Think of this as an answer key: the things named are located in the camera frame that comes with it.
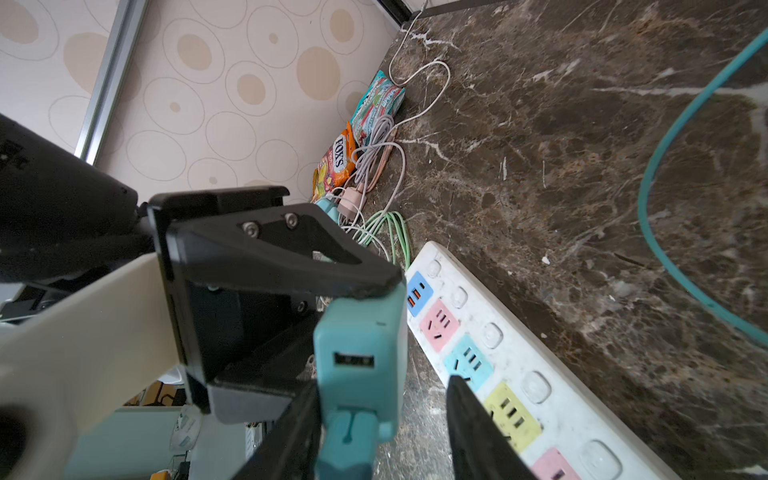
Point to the diagonal aluminium rail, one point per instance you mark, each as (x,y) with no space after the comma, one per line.
(110,79)

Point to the orange Fox's candy bag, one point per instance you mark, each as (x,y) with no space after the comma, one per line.
(337,165)

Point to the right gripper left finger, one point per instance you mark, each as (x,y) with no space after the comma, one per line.
(289,450)

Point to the pink charger plug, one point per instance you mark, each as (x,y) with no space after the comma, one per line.
(350,200)

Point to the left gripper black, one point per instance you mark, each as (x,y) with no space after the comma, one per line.
(237,269)

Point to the white multicolour power strip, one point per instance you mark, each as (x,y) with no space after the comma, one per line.
(554,423)

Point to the teal charger with teal cable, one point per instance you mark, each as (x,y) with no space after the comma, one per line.
(360,349)

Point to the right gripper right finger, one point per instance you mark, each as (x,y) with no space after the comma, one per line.
(479,450)

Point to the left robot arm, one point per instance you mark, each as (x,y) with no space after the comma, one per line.
(69,226)

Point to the teal candy bag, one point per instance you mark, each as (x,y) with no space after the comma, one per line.
(381,98)

